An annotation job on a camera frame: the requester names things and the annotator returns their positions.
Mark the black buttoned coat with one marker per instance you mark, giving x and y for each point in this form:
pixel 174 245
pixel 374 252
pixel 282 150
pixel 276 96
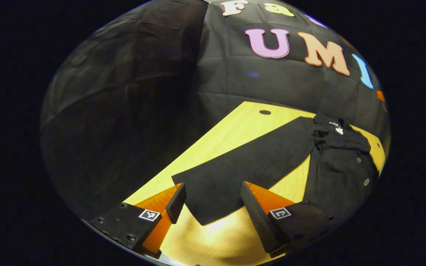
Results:
pixel 257 162

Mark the black backdrop cloth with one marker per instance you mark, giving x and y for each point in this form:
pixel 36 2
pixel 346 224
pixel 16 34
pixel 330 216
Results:
pixel 124 111

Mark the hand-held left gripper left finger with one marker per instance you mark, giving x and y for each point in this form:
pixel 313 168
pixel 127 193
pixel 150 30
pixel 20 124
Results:
pixel 178 203

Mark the black table grommet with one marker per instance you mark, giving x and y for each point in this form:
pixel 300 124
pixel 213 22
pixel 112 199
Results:
pixel 264 112

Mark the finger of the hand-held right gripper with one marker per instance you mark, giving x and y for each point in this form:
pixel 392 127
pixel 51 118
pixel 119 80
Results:
pixel 380 96

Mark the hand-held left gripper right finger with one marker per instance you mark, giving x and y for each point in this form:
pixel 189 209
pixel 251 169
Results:
pixel 259 221

